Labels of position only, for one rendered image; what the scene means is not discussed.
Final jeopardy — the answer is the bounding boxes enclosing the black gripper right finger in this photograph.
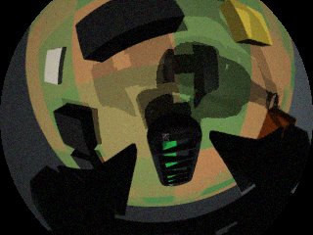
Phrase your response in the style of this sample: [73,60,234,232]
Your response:
[210,126,283,193]

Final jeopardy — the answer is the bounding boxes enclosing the yellow rectangular block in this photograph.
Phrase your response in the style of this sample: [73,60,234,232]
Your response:
[219,0,273,47]

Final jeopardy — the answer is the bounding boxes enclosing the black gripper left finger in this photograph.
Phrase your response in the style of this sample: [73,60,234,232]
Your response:
[58,144,137,216]

